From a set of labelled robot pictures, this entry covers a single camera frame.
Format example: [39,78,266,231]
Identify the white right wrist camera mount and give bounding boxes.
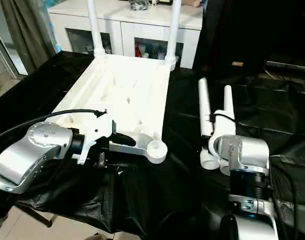
[207,108,238,156]

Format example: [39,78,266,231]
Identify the black plastic mat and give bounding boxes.
[0,48,305,240]

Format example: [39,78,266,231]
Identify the white plastic table top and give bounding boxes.
[45,50,180,165]

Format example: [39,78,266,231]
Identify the dark crumpled object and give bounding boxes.
[128,0,150,12]

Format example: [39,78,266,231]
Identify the grey-brown curtain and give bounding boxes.
[0,0,58,69]

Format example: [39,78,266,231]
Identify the black box with yellow label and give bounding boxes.
[193,0,269,74]

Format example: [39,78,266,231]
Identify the dark metal rail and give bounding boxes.
[264,60,305,70]

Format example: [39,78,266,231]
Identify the light blue patterned strip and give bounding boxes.
[48,19,63,54]

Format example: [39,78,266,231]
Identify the white plastic table leg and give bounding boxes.
[164,0,184,73]
[85,0,106,60]
[218,84,236,176]
[197,76,223,171]

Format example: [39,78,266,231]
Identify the black stand leg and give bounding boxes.
[29,209,54,228]

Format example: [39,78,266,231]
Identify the white glass-door cabinet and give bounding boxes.
[46,0,204,70]

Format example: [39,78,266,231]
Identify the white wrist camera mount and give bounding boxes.
[76,113,118,166]
[207,108,238,156]

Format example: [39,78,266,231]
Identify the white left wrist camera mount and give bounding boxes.
[76,113,118,166]

